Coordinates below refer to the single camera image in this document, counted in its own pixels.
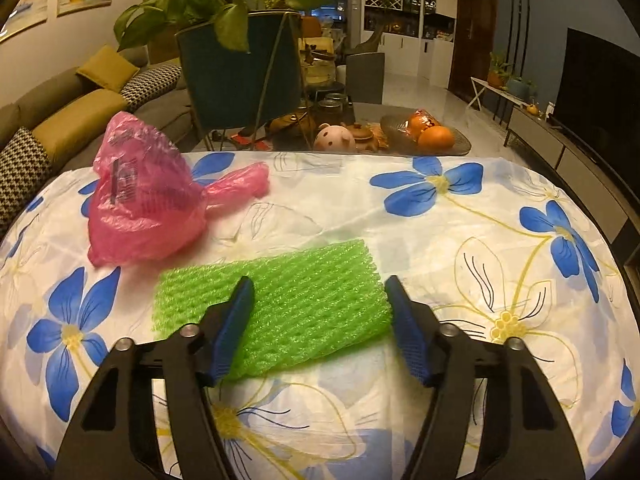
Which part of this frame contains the pink plastic bag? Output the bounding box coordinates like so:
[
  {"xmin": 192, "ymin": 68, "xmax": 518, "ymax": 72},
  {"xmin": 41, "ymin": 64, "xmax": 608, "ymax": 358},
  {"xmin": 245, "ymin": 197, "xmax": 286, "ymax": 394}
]
[{"xmin": 87, "ymin": 112, "xmax": 269, "ymax": 266}]

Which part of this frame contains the green foam net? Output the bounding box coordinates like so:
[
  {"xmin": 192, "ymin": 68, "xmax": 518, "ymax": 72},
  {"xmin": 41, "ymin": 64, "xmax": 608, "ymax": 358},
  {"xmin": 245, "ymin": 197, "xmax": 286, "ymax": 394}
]
[{"xmin": 152, "ymin": 240, "xmax": 392, "ymax": 380}]

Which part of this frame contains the floral white tablecloth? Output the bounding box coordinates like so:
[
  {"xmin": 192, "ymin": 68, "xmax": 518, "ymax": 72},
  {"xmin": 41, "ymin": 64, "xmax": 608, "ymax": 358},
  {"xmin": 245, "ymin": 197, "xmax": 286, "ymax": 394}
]
[{"xmin": 1, "ymin": 153, "xmax": 639, "ymax": 479}]

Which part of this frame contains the grey tv cabinet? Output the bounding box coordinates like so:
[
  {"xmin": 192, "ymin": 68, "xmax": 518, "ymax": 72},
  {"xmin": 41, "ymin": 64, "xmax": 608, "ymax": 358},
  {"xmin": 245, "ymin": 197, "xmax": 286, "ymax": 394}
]
[{"xmin": 504, "ymin": 104, "xmax": 640, "ymax": 261}]

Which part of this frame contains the orange fruit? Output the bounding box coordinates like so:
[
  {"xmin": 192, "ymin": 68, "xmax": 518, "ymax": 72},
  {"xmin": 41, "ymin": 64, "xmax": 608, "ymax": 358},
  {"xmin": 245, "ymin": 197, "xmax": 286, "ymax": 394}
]
[{"xmin": 418, "ymin": 126, "xmax": 456, "ymax": 152}]

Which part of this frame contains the dark fruit tray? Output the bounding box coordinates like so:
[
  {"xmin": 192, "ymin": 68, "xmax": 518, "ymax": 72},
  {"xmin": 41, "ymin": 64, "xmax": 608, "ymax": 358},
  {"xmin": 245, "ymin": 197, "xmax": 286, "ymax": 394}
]
[{"xmin": 381, "ymin": 115, "xmax": 472, "ymax": 156}]

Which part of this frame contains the large yellow cushion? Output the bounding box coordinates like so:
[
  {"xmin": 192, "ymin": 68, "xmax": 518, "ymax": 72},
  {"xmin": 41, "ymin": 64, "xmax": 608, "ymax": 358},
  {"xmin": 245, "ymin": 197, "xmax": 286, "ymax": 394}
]
[{"xmin": 34, "ymin": 89, "xmax": 127, "ymax": 171}]

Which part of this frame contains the large black television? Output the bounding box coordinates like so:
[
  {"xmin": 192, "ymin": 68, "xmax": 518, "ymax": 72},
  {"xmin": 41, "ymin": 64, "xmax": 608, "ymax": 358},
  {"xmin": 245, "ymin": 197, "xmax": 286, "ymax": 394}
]
[{"xmin": 553, "ymin": 28, "xmax": 639, "ymax": 180}]

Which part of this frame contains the small white side table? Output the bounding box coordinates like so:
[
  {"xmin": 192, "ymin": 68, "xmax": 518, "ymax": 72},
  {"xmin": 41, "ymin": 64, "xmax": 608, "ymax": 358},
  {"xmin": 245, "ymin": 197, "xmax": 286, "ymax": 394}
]
[{"xmin": 466, "ymin": 77, "xmax": 527, "ymax": 112}]

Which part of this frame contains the pink pig figurine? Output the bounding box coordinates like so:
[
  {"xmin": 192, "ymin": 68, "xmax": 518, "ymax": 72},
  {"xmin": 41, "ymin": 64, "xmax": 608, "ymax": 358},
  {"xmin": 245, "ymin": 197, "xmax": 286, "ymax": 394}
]
[{"xmin": 314, "ymin": 122, "xmax": 357, "ymax": 153}]

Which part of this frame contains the houndstooth patterned cushion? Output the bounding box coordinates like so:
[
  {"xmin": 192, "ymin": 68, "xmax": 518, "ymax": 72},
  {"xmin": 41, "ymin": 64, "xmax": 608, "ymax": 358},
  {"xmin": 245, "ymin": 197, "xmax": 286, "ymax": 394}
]
[{"xmin": 120, "ymin": 63, "xmax": 182, "ymax": 113}]

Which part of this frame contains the dark entrance door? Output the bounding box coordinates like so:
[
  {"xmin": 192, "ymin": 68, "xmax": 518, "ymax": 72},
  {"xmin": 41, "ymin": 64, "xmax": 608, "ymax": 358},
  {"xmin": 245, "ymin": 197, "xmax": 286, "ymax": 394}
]
[{"xmin": 448, "ymin": 0, "xmax": 497, "ymax": 103}]

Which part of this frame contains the potted green plant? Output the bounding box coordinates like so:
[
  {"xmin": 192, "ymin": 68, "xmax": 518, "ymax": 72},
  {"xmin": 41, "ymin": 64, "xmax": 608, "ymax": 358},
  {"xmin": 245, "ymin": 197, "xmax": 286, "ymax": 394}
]
[{"xmin": 114, "ymin": 0, "xmax": 326, "ymax": 146}]

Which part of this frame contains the glass jar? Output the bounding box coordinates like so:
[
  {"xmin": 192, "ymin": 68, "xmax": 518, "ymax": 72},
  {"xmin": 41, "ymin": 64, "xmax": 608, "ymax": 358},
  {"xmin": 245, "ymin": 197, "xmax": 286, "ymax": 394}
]
[{"xmin": 302, "ymin": 49, "xmax": 335, "ymax": 87}]

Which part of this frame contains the sailboat painting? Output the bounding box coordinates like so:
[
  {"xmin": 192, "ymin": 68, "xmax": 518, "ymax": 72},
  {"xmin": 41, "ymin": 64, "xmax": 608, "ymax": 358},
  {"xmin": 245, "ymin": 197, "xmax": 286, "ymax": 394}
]
[{"xmin": 0, "ymin": 0, "xmax": 48, "ymax": 42}]

